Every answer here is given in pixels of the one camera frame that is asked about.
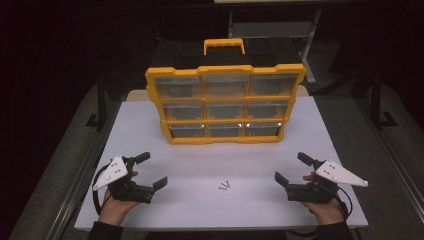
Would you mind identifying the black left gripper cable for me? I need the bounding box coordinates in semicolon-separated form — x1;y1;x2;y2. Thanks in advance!
92;163;113;216

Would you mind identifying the grey metal stand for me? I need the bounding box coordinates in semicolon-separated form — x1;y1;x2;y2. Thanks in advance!
228;9;323;85

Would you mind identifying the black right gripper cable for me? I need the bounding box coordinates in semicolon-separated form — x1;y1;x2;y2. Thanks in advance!
334;186;354;221

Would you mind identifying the person's left hand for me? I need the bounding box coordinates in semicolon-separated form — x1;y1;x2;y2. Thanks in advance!
98;171;141;226

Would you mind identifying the black metal post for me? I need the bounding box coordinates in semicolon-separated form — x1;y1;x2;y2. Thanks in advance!
85;74;108;131
370;71;398;129

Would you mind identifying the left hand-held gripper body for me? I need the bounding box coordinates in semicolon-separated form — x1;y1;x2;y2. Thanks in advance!
92;155;156;204

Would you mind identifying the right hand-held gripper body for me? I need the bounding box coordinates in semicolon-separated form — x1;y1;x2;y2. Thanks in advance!
285;159;369;204

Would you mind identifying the yellow black drawer organizer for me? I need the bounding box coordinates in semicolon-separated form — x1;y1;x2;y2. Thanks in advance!
144;37;307;145

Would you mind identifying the grid of clear drawers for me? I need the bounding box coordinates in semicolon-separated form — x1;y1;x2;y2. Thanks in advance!
153;73;298;139

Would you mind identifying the person's right hand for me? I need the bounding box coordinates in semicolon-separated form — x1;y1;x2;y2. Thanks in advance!
299;171;346;226

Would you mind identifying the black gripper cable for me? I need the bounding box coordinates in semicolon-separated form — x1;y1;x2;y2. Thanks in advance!
334;186;354;221
92;163;113;216

